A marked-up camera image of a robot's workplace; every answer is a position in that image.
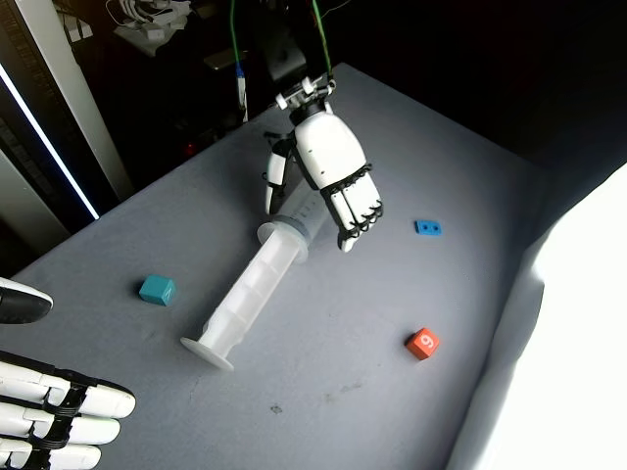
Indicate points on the small blue two-hole block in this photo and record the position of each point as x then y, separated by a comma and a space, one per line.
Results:
428, 228

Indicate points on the white upright post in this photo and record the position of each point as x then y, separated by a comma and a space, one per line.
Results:
73, 98

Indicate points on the orange cube with number nine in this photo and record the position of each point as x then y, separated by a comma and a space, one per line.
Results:
421, 343

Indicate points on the teal cube block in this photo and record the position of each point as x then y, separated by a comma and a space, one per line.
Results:
156, 290

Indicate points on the grey table cloth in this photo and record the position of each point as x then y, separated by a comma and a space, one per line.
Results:
343, 401

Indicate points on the white LED light strip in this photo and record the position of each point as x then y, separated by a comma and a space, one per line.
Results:
49, 142

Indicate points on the large clear plastic syringe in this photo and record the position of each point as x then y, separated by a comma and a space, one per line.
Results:
255, 289

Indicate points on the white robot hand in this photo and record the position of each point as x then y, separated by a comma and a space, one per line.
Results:
29, 406
328, 147

